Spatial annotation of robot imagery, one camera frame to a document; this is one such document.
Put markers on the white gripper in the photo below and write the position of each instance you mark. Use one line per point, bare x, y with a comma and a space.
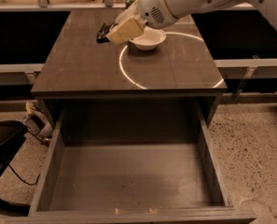
150, 7

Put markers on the black rxbar chocolate wrapper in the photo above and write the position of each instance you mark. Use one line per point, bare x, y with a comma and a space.
103, 32

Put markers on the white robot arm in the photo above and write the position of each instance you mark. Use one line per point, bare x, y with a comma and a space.
181, 8

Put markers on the open grey top drawer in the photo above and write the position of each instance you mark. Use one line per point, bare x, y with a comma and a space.
144, 161

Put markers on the white bowl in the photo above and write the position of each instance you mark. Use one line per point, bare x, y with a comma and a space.
150, 39

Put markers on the grey cabinet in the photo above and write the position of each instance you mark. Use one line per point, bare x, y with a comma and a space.
79, 67

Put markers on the clutter beside cabinet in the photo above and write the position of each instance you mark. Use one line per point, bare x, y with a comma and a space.
37, 124

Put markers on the black chair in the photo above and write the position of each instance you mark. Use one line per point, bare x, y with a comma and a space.
11, 139

